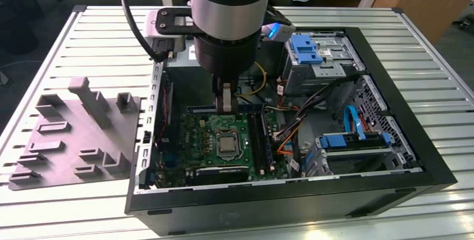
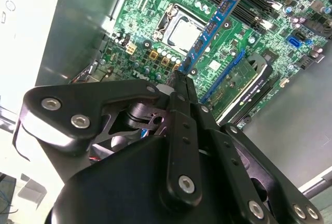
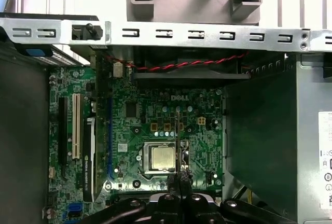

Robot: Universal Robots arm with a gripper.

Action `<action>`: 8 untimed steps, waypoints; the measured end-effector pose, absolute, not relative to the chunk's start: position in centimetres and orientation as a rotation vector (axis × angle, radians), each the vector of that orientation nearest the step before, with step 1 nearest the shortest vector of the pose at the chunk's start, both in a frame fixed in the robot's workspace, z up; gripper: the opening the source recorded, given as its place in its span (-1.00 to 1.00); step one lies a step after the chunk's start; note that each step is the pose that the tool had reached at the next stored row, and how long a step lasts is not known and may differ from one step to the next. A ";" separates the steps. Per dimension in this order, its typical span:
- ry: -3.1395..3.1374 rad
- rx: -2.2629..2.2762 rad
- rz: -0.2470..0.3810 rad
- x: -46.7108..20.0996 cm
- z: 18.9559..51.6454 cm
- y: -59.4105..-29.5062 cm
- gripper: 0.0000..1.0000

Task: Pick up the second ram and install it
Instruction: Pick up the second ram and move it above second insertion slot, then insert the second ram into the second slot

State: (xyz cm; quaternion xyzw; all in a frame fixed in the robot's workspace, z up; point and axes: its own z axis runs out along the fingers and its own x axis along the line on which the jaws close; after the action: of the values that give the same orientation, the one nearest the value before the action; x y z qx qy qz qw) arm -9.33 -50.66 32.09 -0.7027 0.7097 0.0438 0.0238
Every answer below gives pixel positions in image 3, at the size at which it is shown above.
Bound black case latch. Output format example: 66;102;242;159
70;22;104;43

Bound black expansion slot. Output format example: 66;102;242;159
58;96;68;178

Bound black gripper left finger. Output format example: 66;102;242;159
96;174;183;224

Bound blue video port connector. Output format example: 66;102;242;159
25;48;52;58

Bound red black twisted wire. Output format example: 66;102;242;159
103;50;250;71

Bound silver CPU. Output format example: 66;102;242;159
150;146;175;171

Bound grey parts rack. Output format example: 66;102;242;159
126;0;262;26

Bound black case fan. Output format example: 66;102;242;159
131;45;251;81

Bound blue SATA port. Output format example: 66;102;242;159
67;202;84;217

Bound black Nvidia graphics card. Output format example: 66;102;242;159
82;52;114;203

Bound white expansion slot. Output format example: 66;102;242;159
72;93;81;160

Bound green Dell motherboard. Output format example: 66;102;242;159
48;65;225;224

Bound grey power supply box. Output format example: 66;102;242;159
222;52;332;224

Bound black open PC case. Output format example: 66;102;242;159
0;12;332;224

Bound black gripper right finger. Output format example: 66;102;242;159
181;173;293;224

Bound black CPU socket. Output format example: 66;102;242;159
137;139;194;183

